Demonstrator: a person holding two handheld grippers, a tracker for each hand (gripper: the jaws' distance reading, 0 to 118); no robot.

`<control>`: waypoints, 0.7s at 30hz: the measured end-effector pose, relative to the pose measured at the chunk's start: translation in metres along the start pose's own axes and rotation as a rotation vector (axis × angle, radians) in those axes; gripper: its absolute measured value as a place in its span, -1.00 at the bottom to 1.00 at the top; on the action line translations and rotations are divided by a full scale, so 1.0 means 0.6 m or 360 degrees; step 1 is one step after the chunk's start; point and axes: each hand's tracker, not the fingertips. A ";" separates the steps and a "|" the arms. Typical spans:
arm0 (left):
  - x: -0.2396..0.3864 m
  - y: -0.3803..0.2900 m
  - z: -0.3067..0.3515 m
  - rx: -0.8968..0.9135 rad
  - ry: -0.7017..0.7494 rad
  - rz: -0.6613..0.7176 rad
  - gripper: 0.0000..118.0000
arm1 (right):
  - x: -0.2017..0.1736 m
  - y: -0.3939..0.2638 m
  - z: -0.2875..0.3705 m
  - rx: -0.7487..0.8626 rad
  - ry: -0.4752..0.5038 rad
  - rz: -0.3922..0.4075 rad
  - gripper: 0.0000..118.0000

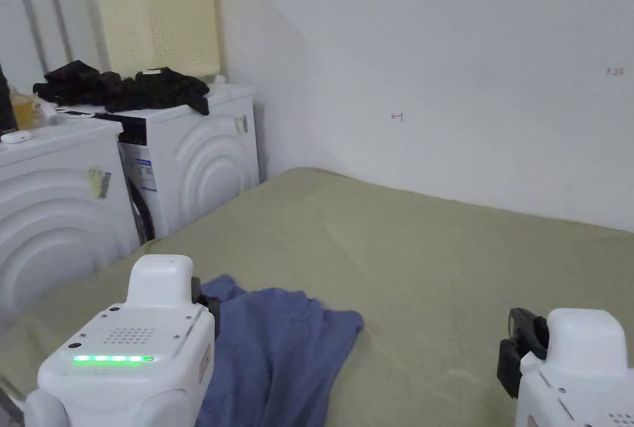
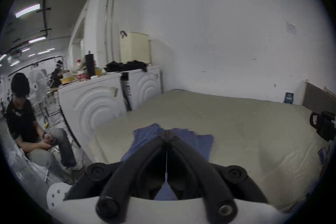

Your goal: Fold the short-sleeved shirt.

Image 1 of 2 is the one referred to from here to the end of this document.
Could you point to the white washing machine with black clothes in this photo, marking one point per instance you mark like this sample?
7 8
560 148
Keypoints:
198 150

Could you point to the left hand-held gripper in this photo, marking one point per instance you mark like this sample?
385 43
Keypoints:
129 348

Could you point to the bed with pale green sheet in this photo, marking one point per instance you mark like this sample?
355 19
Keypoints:
396 268

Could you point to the white washing machine with bottles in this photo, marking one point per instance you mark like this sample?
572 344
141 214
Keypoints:
54 209

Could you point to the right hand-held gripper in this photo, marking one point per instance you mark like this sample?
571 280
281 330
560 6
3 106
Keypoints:
574 362

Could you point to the blue garment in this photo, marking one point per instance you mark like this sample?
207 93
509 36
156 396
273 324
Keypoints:
282 348

